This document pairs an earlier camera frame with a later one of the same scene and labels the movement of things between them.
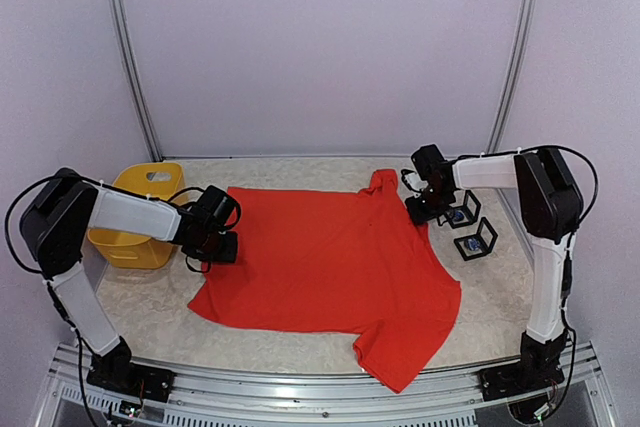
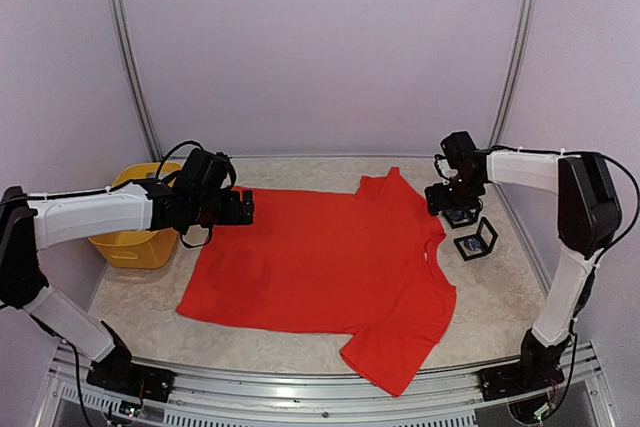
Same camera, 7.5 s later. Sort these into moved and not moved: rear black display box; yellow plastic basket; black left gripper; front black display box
Moved: black left gripper
Not moved: front black display box; rear black display box; yellow plastic basket
